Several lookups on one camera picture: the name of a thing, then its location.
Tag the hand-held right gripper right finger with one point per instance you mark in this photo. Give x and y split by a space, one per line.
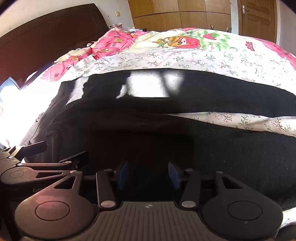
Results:
174 176

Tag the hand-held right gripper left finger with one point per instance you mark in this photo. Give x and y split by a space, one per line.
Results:
122 175

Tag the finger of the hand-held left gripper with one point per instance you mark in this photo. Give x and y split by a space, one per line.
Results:
74 160
34 148

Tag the black pants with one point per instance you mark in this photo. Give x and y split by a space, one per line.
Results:
208 92

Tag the light blue pillow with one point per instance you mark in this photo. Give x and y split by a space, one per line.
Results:
9 90

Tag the dark wooden headboard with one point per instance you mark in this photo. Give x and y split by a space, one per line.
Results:
46 34

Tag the floral printed bed sheet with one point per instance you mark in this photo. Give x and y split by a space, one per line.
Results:
161 58

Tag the pale bedside clutter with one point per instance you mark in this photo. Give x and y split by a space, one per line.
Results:
120 26

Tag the wooden wardrobe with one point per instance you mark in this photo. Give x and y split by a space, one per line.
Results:
180 11

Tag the wooden door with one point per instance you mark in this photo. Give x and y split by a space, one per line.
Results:
257 18

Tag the beige wall switch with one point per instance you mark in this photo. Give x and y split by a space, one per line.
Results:
118 13

